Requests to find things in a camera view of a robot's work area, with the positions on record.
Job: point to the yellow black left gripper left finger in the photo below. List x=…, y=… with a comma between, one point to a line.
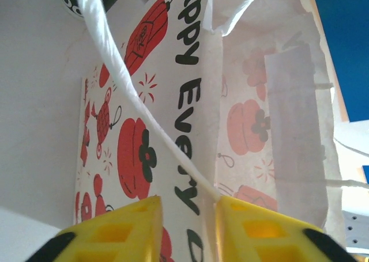
x=115, y=239

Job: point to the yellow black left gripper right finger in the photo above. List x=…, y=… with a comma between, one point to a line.
x=259, y=239

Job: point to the red white paper bag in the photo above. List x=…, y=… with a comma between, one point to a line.
x=187, y=72

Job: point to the aluminium side rail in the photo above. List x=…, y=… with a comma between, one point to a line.
x=357, y=230

